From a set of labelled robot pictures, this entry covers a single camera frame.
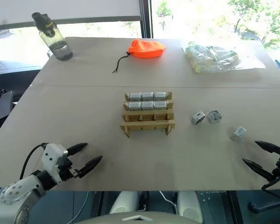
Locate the white cable under table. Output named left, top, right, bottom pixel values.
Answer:
left=158, top=190, right=178, bottom=209

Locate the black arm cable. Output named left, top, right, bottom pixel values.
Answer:
left=19, top=142, right=49, bottom=181
left=261, top=178, right=280, bottom=191

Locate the wooden rack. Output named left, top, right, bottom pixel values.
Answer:
left=119, top=91, right=176, bottom=138

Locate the black pouch drawstring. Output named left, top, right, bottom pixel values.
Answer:
left=112, top=51, right=131, bottom=74

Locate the white roller blind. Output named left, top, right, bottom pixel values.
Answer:
left=0, top=0, right=141, bottom=27

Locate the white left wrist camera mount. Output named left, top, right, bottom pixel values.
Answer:
left=41, top=143, right=69, bottom=185

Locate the clear bottle with black lid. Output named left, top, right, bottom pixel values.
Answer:
left=31, top=12, right=74, bottom=62

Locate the dark window frame post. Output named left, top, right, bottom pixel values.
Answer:
left=139, top=0, right=154, bottom=38

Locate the orange drawstring pouch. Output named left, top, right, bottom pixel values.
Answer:
left=127, top=39, right=167, bottom=59

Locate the black chair base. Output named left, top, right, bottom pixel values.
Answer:
left=247, top=200, right=280, bottom=214

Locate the grey robot torso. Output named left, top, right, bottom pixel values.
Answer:
left=78, top=210, right=202, bottom=224

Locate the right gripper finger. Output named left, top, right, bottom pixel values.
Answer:
left=242, top=158, right=275, bottom=182
left=254, top=140, right=280, bottom=154

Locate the white rounded robot leg cover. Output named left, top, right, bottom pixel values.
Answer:
left=108, top=191, right=141, bottom=216
left=177, top=191, right=204, bottom=224

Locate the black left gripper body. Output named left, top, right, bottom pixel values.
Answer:
left=59, top=156, right=82, bottom=182

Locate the grey office chair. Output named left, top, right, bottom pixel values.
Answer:
left=0, top=85, right=15, bottom=121

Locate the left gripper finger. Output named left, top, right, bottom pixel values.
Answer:
left=66, top=142, right=88, bottom=157
left=77, top=155, right=104, bottom=179

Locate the clear plastic bag with items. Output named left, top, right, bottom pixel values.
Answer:
left=180, top=39, right=267, bottom=75

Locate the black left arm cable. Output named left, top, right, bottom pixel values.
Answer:
left=19, top=142, right=49, bottom=181

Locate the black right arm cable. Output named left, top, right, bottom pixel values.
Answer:
left=261, top=178, right=280, bottom=191

